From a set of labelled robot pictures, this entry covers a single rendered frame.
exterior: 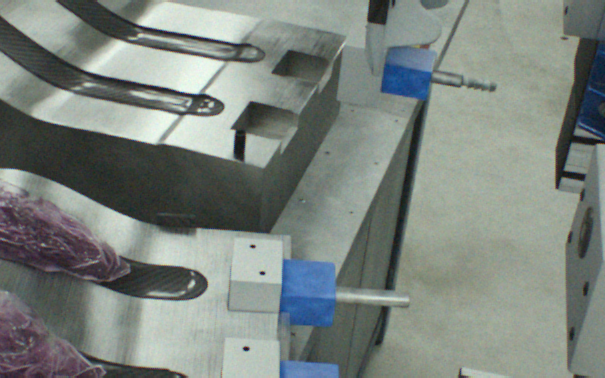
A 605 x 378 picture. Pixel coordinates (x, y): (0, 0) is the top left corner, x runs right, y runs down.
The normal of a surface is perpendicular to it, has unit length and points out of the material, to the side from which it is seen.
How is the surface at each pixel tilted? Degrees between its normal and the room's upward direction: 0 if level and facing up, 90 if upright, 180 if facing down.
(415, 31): 79
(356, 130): 0
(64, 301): 29
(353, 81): 90
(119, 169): 90
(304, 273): 0
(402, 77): 90
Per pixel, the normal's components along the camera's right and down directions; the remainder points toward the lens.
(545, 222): 0.09, -0.82
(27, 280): 0.51, -0.70
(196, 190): -0.29, 0.52
